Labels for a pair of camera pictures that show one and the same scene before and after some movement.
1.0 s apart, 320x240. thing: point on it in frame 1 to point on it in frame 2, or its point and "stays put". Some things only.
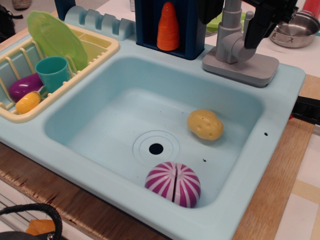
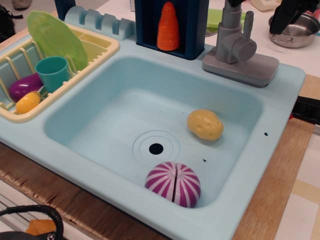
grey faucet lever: [249, 14] stays put
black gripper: [268, 13] to [287, 12]
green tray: [213, 26] stays put
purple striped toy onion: [175, 181] stays put
